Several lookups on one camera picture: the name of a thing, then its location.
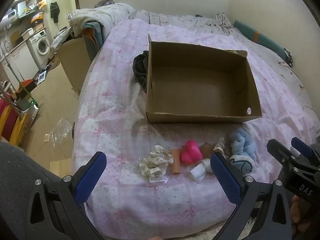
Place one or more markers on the white knotted sock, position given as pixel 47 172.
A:
pixel 200 171

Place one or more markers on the light wooden board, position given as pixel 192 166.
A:
pixel 60 165

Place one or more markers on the wall shelf with clutter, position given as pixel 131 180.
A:
pixel 25 7

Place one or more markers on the grey white crumpled duvet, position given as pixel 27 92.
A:
pixel 102 15

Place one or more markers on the brown rolled sock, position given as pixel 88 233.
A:
pixel 207 149

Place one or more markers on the pink sock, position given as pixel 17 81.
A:
pixel 191 152

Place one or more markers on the black hanging garment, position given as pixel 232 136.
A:
pixel 55 9

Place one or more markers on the cardboard box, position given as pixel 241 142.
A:
pixel 197 85

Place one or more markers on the cream scrunchie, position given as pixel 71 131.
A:
pixel 153 165

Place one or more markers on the red and yellow frame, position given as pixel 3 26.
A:
pixel 11 120

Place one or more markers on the white plastic bags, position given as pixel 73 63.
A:
pixel 60 36

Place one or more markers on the white washing machine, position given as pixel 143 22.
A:
pixel 40 46

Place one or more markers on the beige patterned sock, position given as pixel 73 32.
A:
pixel 222 146

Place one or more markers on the peach sock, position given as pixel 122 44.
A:
pixel 175 161

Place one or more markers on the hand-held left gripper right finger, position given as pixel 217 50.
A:
pixel 225 180

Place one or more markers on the teal long cushion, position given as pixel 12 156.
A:
pixel 262 38

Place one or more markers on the dark grey crumpled cloth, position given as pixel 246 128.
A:
pixel 140 67

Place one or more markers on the black and white patterned item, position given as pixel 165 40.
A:
pixel 288 55

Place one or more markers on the white floral bed sheet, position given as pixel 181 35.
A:
pixel 180 20

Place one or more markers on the orange and black box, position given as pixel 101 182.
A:
pixel 26 86

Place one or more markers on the white sock with blue lines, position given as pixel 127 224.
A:
pixel 241 164

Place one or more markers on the person's right hand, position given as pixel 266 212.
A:
pixel 296 212

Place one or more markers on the teal and orange folded clothes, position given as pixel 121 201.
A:
pixel 93 36

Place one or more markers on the clear plastic bag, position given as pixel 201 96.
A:
pixel 61 131

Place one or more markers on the pink bow-print blanket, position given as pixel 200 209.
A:
pixel 120 92

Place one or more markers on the light blue fluffy sock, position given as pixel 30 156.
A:
pixel 241 142

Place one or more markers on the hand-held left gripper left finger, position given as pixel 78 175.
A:
pixel 91 177

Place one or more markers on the printed paper sheet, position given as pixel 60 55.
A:
pixel 42 76

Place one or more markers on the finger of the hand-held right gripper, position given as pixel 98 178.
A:
pixel 281 153
pixel 302 147

